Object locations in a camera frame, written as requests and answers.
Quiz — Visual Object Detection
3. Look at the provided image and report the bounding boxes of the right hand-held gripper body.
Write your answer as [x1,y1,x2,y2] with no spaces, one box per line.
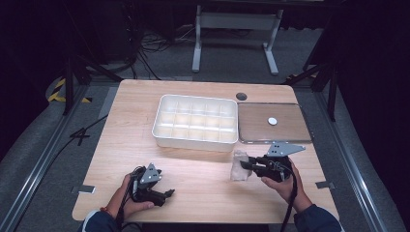
[253,140,307,184]

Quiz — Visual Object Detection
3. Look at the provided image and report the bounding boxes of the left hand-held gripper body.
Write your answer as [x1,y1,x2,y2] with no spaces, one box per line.
[129,162,167,208]

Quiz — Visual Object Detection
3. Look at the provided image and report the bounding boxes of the white compartment tray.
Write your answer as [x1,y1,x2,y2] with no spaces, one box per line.
[151,93,240,154]

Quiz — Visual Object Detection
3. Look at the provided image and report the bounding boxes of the person's left hand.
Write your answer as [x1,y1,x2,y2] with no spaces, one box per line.
[107,173,157,220]

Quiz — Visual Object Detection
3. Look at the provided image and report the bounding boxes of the person's right hand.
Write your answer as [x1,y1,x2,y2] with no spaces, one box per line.
[260,159,314,215]

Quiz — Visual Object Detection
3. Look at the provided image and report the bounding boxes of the grey tape strip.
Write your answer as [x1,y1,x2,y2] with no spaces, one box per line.
[314,180,336,189]

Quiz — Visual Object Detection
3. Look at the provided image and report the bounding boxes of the black tape floor mark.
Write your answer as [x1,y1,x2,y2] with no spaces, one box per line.
[69,127,92,147]

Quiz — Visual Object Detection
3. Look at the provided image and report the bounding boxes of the black tripod stand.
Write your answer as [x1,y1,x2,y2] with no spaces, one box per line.
[282,61,339,123]
[62,54,124,116]

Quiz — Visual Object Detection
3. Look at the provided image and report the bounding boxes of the yellow black floor tape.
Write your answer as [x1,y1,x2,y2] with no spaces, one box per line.
[47,76,93,104]

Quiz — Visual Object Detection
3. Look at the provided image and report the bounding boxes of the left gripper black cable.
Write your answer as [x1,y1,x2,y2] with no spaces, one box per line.
[115,165,147,232]

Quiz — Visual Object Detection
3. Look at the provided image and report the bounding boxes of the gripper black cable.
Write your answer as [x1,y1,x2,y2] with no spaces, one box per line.
[274,159,299,232]
[115,165,147,232]

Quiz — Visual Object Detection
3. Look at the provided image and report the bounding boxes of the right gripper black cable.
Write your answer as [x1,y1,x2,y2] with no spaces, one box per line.
[274,159,299,232]

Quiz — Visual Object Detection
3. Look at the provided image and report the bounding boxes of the metal floor rail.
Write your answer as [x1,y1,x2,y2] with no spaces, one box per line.
[0,84,91,232]
[313,91,400,232]

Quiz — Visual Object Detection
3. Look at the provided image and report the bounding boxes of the white metal desk frame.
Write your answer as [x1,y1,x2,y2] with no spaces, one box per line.
[191,4,285,76]

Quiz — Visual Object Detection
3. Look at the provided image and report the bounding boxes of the black floor cables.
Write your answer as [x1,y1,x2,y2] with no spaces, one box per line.
[105,18,197,81]

